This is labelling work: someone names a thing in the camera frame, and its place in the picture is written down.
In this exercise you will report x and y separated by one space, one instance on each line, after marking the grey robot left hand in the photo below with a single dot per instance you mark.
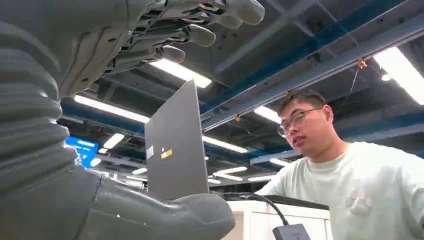
82 30

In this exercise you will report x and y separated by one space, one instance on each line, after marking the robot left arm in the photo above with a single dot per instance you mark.
30 126

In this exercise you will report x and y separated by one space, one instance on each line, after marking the ceiling light panel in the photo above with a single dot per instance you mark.
182 73
402 71
113 141
225 145
267 114
109 108

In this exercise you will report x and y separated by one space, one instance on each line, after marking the blue display screen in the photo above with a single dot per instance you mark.
82 150

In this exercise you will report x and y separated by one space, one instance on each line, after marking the grey laptop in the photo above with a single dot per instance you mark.
175 142

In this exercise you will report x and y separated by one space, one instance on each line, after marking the thin-framed eyeglasses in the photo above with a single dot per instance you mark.
296 120

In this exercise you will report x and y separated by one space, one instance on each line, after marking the white desk riser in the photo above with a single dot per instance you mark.
261 222

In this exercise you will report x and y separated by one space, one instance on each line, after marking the dark power adapter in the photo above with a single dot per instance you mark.
291 233

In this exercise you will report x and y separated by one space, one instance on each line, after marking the person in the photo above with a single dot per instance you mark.
357 188

